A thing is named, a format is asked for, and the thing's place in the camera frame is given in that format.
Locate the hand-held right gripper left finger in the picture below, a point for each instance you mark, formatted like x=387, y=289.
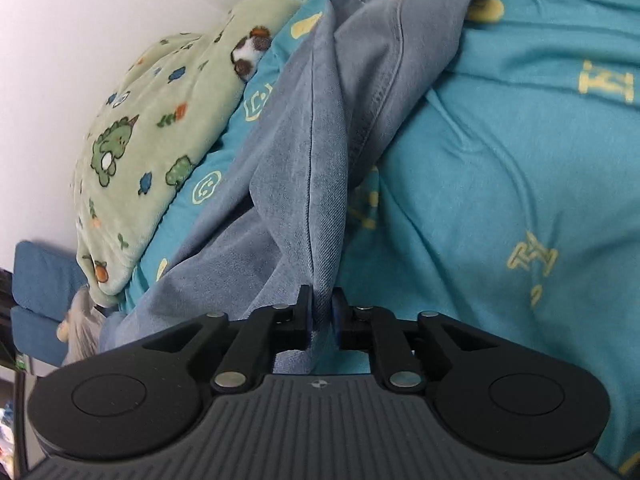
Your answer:
x=309, y=316

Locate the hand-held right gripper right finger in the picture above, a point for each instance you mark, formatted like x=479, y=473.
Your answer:
x=336, y=314

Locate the blue denim pants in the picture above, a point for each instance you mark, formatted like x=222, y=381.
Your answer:
x=295, y=170

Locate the teal printed bed sheet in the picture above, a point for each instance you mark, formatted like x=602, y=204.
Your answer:
x=480, y=170

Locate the beige cloth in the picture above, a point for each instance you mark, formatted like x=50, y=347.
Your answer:
x=85, y=325

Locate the green printed fleece blanket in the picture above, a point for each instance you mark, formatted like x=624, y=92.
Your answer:
x=150, y=150

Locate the small beige plush toy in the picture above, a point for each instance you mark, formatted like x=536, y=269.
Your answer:
x=63, y=331

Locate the blue covered chair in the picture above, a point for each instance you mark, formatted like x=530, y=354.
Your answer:
x=42, y=272
x=35, y=335

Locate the black metal frame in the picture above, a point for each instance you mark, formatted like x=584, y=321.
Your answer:
x=12, y=340

